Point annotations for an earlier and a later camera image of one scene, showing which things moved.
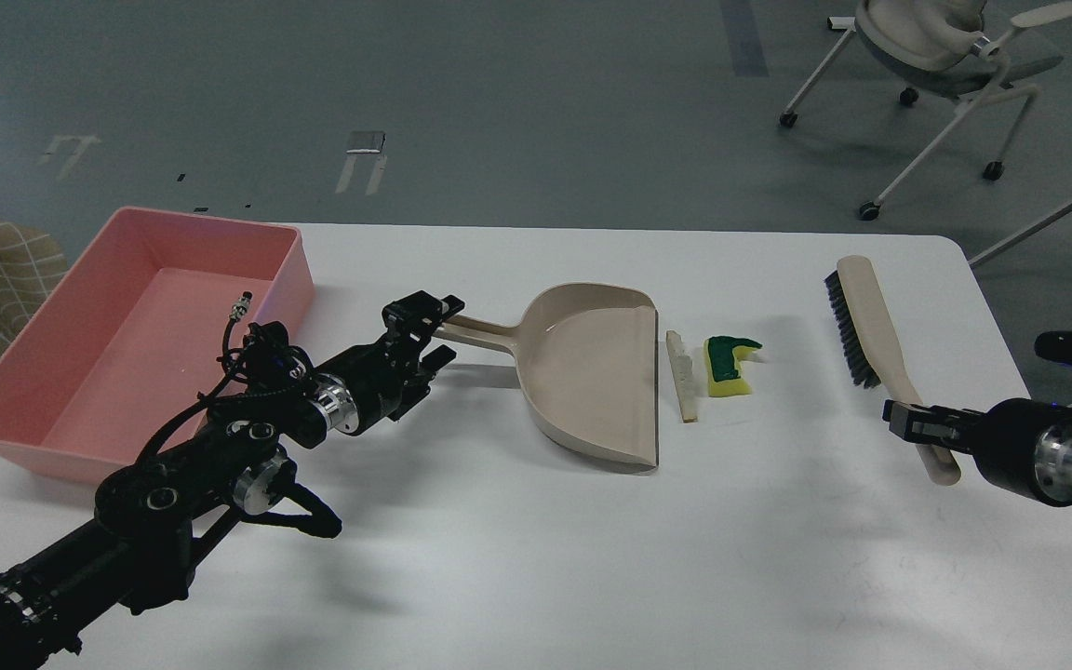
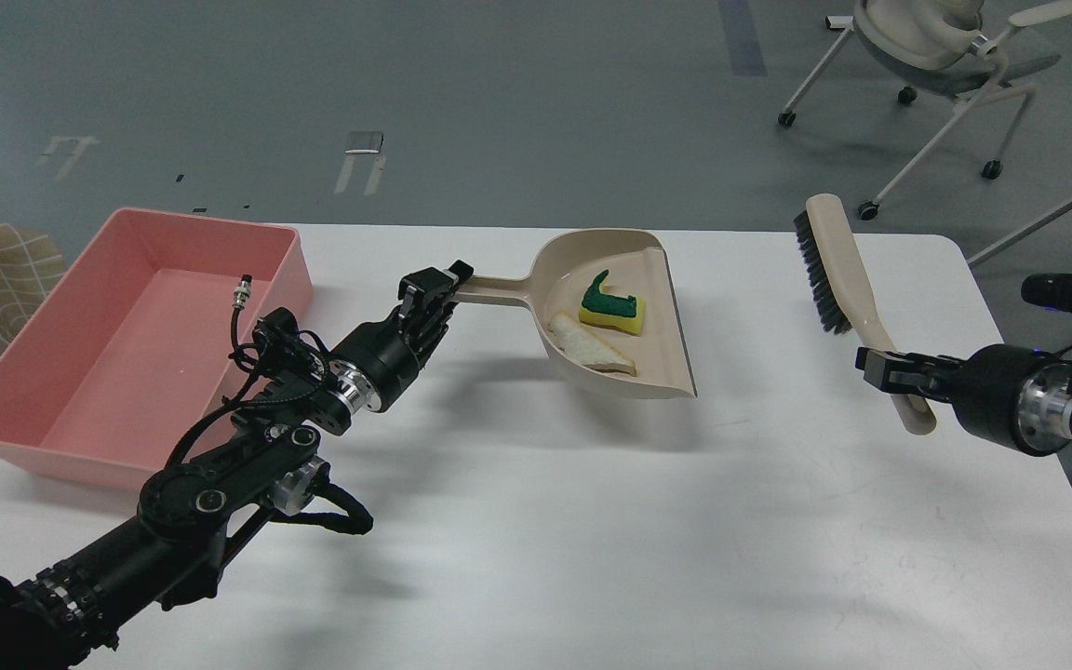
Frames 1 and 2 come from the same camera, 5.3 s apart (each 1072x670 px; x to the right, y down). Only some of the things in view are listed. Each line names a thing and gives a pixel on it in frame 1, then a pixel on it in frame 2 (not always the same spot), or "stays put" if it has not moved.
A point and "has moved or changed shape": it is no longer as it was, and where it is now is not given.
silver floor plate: x=367 y=142 stays put
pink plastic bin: x=133 y=336 stays put
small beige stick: x=680 y=365 → x=586 y=348
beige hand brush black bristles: x=876 y=350 has moved or changed shape
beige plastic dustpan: x=587 y=356 → x=606 y=312
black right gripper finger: x=956 y=428 → x=934 y=376
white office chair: x=932 y=46 stays put
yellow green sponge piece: x=723 y=364 → x=602 y=310
